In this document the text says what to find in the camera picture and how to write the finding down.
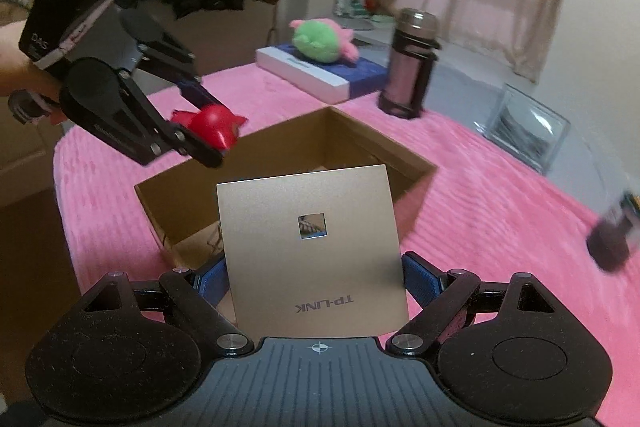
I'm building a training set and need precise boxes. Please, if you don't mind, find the red toy figure keychain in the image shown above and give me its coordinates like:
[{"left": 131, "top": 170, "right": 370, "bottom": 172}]
[{"left": 170, "top": 104, "right": 247, "bottom": 152}]

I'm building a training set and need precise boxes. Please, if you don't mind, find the gold TP-LINK square panel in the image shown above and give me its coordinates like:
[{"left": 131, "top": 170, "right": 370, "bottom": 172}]
[{"left": 217, "top": 165, "right": 409, "bottom": 341}]

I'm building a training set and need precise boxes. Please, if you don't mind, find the person left hand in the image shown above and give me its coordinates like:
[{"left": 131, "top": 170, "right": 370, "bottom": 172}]
[{"left": 0, "top": 20, "right": 62, "bottom": 101}]

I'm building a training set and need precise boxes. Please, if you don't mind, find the brown cardboard box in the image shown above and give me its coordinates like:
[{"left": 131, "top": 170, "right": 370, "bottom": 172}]
[{"left": 136, "top": 107, "right": 437, "bottom": 269}]

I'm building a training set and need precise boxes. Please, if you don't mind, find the pink fuzzy blanket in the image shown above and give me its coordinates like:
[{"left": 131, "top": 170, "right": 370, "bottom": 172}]
[{"left": 53, "top": 95, "right": 639, "bottom": 426}]

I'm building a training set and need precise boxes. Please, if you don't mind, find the green pink plush toy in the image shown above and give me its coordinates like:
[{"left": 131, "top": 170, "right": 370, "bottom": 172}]
[{"left": 288, "top": 18, "right": 359, "bottom": 64}]

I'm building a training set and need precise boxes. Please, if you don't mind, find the white blue flat box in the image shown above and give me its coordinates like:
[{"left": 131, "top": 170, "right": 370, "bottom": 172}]
[{"left": 255, "top": 43, "right": 387, "bottom": 105}]

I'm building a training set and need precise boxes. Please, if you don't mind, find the dark glass jar diffuser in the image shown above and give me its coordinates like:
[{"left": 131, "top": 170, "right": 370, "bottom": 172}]
[{"left": 586, "top": 191, "right": 639, "bottom": 273}]

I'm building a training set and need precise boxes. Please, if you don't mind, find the dark thermos flask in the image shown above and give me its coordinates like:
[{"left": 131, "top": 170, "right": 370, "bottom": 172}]
[{"left": 378, "top": 8, "right": 442, "bottom": 119}]

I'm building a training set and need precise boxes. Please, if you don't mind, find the silver picture frame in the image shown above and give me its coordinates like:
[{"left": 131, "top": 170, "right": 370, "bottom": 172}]
[{"left": 474, "top": 83, "right": 570, "bottom": 176}]

